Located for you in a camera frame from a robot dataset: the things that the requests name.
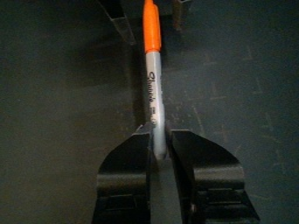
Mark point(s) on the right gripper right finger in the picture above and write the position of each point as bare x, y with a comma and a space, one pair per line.
212, 180

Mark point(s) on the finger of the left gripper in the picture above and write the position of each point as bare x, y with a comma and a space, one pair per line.
119, 20
179, 13

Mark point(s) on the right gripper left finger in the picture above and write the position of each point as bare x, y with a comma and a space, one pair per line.
124, 178

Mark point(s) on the grey marker pen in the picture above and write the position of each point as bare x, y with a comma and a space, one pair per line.
153, 87

